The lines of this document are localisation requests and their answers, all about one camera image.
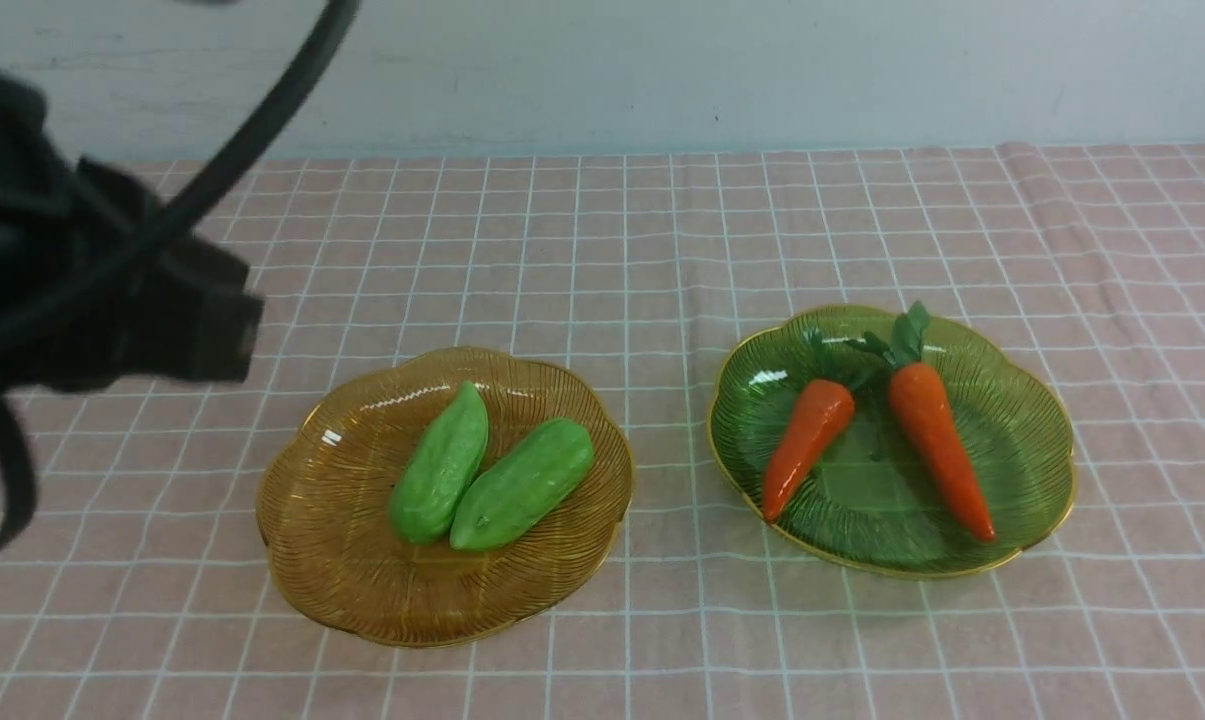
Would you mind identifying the orange carrot without leaves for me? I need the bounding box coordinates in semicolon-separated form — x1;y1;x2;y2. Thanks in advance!
762;379;856;525

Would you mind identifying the green cucumber pointed end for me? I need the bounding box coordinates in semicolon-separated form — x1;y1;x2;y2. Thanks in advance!
388;380;490;544

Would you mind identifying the green cucumber with white dot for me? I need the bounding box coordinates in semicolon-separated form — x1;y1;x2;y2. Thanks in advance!
448;417;596;551

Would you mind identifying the pink grid tablecloth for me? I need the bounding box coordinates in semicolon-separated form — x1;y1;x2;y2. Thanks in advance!
0;143;1205;719

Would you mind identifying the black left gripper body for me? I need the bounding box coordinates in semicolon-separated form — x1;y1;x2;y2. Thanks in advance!
0;70;264;393

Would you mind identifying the green ribbed glass plate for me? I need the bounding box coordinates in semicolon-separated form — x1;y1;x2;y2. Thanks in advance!
707;303;1078;580

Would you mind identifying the amber ribbed glass plate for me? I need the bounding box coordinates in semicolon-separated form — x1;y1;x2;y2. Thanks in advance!
255;346;637;648

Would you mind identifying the orange carrot with green leaves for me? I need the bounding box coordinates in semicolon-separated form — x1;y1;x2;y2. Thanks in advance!
844;301;997;543

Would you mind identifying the black cable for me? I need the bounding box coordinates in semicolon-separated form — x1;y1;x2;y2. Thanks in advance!
0;0;363;571

